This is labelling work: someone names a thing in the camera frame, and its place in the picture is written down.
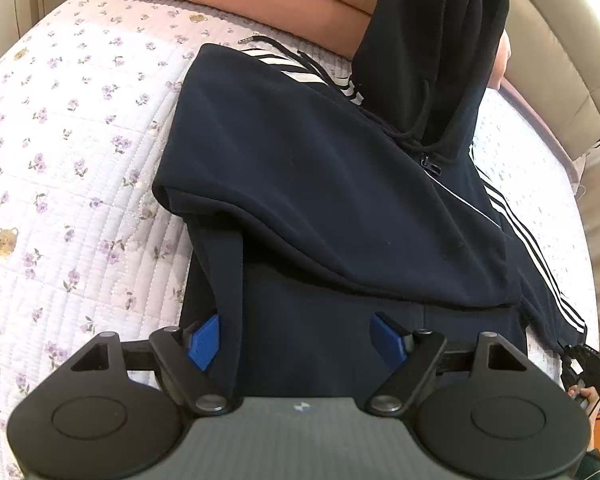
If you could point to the beige padded headboard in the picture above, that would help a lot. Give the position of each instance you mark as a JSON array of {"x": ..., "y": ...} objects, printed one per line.
[{"x": 565, "y": 45}]

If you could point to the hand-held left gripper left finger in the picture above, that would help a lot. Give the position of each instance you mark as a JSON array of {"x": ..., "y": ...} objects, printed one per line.
[{"x": 204, "y": 341}]

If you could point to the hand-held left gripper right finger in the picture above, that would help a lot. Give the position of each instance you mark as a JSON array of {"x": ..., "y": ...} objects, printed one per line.
[{"x": 387, "y": 337}]

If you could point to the person's right hand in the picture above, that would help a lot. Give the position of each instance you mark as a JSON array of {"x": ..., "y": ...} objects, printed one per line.
[{"x": 584, "y": 396}]

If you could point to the navy striped hoodie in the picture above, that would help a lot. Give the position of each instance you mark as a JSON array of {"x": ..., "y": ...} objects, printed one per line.
[{"x": 330, "y": 220}]

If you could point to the person's right forearm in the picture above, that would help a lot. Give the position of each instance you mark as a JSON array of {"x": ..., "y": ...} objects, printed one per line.
[{"x": 594, "y": 466}]

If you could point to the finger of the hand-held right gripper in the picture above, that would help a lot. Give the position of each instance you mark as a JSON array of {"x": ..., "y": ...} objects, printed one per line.
[{"x": 582, "y": 360}]

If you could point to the floral quilted bed cover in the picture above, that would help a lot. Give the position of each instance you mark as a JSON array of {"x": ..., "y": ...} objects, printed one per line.
[{"x": 75, "y": 160}]

